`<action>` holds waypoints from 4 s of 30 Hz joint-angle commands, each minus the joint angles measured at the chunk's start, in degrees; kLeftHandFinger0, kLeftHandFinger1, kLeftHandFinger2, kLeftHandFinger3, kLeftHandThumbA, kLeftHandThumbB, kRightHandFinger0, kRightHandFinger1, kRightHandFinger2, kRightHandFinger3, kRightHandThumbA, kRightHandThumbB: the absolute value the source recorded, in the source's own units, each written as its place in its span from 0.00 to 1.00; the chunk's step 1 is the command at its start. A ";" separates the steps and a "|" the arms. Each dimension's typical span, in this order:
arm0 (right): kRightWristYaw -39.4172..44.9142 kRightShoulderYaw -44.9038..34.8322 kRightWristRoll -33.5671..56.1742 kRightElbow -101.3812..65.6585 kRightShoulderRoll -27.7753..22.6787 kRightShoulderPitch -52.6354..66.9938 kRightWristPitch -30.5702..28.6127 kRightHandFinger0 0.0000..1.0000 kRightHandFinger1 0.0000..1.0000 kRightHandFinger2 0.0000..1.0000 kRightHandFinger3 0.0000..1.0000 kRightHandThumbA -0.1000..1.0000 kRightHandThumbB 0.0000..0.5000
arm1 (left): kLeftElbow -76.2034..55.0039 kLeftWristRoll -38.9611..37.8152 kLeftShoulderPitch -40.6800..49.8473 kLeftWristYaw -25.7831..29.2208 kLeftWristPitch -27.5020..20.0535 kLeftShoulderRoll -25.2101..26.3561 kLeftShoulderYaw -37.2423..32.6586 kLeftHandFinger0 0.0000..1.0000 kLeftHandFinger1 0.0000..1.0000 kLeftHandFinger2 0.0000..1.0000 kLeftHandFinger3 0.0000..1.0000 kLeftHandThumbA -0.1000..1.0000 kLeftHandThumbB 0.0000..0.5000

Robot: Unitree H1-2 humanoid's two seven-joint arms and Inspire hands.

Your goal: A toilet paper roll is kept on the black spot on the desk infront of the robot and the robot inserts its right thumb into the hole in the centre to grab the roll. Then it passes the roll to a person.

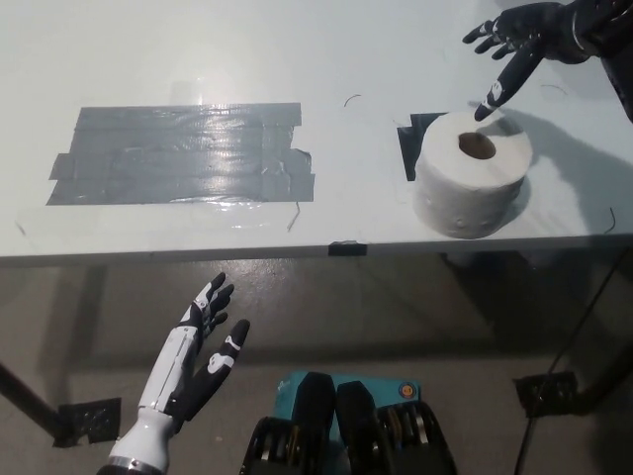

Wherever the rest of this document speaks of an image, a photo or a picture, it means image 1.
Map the black table leg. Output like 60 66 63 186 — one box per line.
576 345 633 415
0 363 63 439

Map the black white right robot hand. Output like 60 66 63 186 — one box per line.
462 1 581 123

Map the grey duct tape patch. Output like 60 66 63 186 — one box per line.
45 102 317 207

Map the thin black cable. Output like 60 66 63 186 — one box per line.
513 251 633 475

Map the white toilet paper roll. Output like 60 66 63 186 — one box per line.
412 111 534 240

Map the black tape square spot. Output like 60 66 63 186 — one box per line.
397 113 449 183

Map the black teal robot body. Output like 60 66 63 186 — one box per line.
239 370 457 475

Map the wide clear tape strip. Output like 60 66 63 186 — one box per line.
14 202 298 234

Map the small black tape piece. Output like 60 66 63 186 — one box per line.
328 240 368 257

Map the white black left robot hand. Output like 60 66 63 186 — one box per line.
107 271 251 469

